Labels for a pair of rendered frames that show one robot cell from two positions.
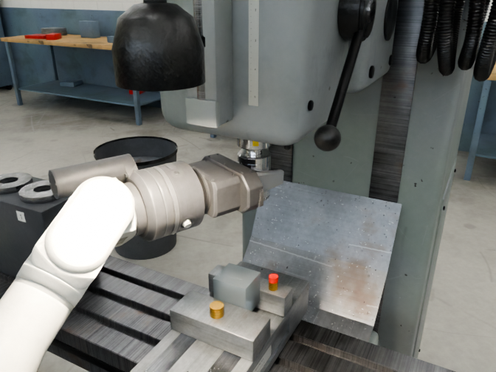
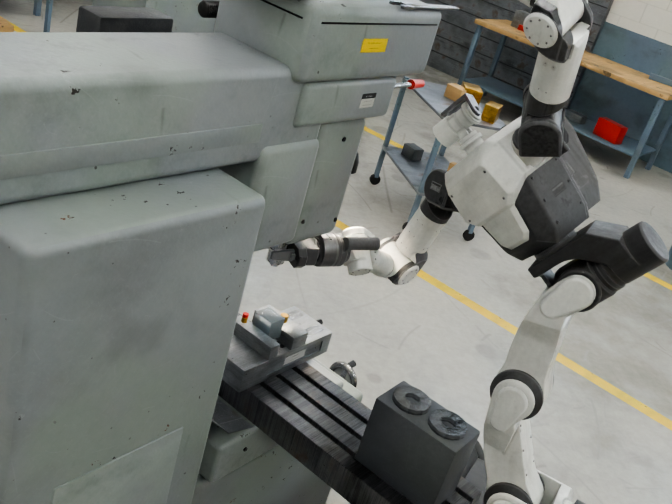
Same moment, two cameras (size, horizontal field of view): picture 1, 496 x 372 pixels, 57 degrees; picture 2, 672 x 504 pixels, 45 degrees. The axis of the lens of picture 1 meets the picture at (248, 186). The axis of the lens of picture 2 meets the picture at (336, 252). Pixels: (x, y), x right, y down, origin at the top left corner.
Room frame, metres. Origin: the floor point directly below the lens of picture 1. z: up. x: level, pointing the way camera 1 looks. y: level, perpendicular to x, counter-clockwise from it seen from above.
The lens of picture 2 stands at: (2.40, 0.27, 2.17)
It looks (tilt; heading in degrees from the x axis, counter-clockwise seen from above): 26 degrees down; 184
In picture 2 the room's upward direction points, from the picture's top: 17 degrees clockwise
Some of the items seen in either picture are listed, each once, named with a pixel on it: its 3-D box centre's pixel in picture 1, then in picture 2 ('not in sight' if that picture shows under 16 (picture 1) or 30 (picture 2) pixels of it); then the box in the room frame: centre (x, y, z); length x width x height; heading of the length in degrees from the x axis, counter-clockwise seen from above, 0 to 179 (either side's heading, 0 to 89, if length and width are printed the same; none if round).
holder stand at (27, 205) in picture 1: (34, 226); (417, 443); (0.86, 0.46, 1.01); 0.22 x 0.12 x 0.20; 64
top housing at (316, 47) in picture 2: not in sight; (332, 24); (0.62, -0.02, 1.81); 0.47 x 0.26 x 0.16; 152
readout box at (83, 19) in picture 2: not in sight; (119, 57); (0.71, -0.45, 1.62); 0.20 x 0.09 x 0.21; 152
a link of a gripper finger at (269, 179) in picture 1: (267, 181); not in sight; (0.58, -0.03, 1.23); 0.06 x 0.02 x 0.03; 127
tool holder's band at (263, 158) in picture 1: (254, 155); not in sight; (0.60, -0.01, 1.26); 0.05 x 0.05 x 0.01
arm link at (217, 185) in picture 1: (199, 192); (310, 250); (0.55, 0.06, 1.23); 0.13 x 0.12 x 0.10; 37
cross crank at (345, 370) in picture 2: not in sight; (336, 381); (0.16, 0.22, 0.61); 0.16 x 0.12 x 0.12; 152
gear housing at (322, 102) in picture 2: not in sight; (309, 81); (0.64, -0.03, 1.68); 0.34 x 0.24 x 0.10; 152
